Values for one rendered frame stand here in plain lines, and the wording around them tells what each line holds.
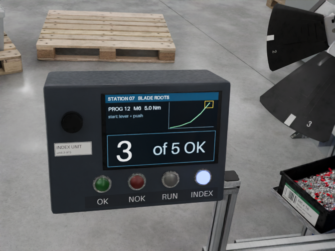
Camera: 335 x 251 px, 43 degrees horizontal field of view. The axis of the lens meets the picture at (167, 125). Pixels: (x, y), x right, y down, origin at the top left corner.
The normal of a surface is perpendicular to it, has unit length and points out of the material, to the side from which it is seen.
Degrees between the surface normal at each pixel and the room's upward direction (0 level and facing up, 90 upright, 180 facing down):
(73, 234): 1
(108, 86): 53
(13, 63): 90
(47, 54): 91
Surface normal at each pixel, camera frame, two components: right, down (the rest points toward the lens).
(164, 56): 0.12, 0.51
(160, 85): 0.20, -0.10
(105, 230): 0.07, -0.85
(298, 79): -0.39, -0.20
